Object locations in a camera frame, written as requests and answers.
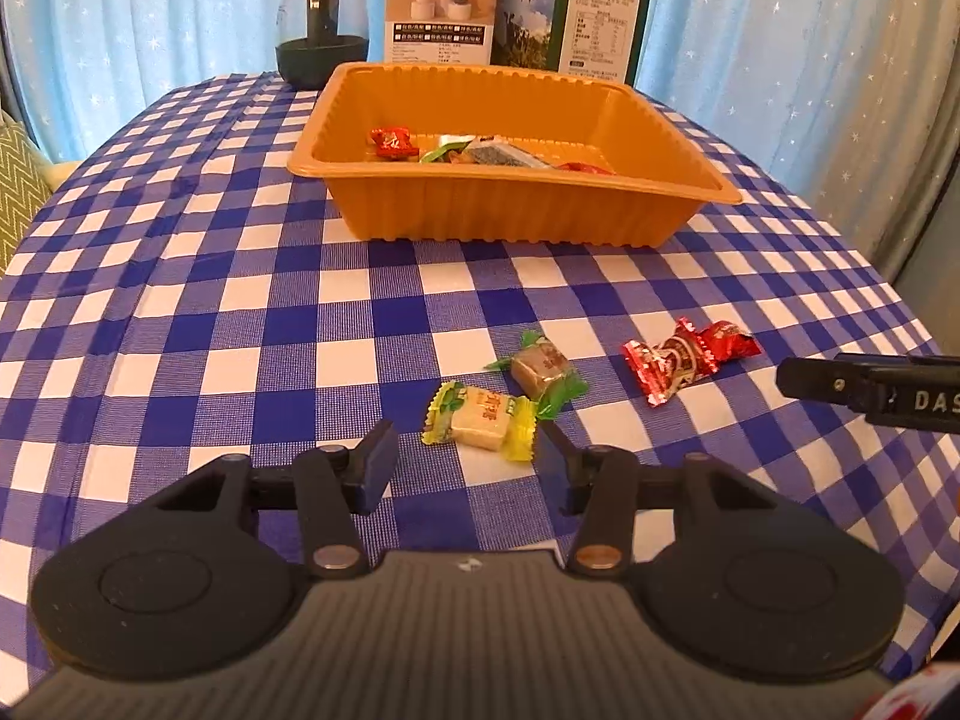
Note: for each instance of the dark green glass humidifier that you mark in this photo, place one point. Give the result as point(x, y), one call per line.
point(322, 52)

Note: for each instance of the grey curtain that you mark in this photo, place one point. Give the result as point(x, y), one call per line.
point(930, 240)

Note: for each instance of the red square snack packet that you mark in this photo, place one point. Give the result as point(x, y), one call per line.
point(585, 166)

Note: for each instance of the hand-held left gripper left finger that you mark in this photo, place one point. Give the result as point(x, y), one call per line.
point(379, 465)

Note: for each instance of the pale candy yellow wrapper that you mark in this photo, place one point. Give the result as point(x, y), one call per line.
point(480, 424)

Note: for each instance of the green white jelly packet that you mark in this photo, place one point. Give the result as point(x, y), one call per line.
point(444, 151)

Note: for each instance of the red white patterned clothing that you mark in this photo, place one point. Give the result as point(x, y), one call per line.
point(922, 705)

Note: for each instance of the green product box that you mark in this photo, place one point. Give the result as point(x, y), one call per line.
point(592, 22)

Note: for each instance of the green chevron pillow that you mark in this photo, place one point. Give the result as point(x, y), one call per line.
point(19, 180)

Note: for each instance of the light blue star curtain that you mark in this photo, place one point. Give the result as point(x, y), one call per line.
point(150, 15)

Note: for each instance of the clear dark seaweed packet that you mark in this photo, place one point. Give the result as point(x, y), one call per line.
point(502, 155)

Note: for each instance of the brown candy green wrapper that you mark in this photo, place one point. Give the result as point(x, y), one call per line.
point(541, 369)

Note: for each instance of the orange plastic tray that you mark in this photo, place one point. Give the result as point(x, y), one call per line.
point(487, 210)

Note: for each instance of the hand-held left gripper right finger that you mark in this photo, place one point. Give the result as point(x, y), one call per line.
point(559, 469)

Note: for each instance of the white product box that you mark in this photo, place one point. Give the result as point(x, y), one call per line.
point(442, 7)

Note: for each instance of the blue white checkered tablecloth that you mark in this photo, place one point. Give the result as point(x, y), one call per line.
point(187, 315)

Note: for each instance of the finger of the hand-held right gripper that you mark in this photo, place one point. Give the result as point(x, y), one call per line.
point(825, 381)

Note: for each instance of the red candy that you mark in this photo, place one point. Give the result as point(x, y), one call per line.
point(731, 341)
point(390, 142)
point(664, 369)

